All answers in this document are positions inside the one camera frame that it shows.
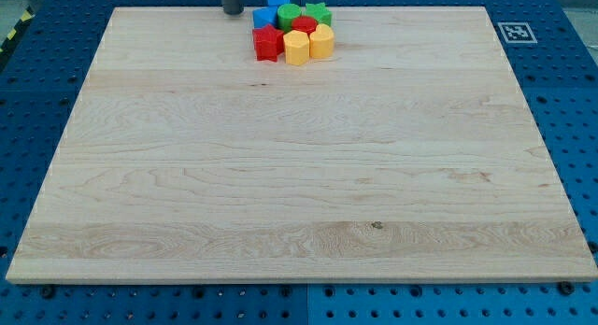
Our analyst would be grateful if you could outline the red star block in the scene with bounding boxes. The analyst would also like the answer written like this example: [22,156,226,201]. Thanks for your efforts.
[252,24,284,62]

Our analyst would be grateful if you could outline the blue block near star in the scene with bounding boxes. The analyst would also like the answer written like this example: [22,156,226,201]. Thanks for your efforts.
[252,7,278,29]

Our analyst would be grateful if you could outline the green star block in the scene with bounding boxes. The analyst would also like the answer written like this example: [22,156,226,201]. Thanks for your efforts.
[304,3,333,26]

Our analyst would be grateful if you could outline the light wooden board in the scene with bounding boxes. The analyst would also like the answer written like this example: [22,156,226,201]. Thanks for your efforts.
[7,7,597,284]

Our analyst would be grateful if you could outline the yellow hexagon block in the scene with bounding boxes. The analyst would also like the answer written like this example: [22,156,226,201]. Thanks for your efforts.
[283,30,310,65]

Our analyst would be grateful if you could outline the yellow heart block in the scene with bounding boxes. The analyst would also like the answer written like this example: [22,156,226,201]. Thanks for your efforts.
[309,23,335,59]

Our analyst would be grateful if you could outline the red cylinder block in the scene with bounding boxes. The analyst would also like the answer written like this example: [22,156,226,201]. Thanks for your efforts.
[292,16,318,35]

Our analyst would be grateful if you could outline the green cylinder block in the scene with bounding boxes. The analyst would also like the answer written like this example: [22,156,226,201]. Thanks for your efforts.
[277,3,302,33]

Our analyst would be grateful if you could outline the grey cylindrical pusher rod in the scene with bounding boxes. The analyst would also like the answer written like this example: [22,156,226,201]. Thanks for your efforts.
[221,0,244,16]

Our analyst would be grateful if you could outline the white fiducial marker tag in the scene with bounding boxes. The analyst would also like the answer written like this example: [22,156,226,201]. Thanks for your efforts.
[498,21,537,44]

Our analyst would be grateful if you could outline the black bolt front left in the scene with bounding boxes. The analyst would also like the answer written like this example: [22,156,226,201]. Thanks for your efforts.
[39,285,56,300]

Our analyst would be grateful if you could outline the black bolt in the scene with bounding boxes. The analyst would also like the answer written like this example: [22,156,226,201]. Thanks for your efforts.
[39,285,56,300]
[557,281,576,296]

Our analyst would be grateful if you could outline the black bolt front right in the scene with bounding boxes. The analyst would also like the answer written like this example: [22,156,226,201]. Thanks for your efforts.
[557,281,576,296]

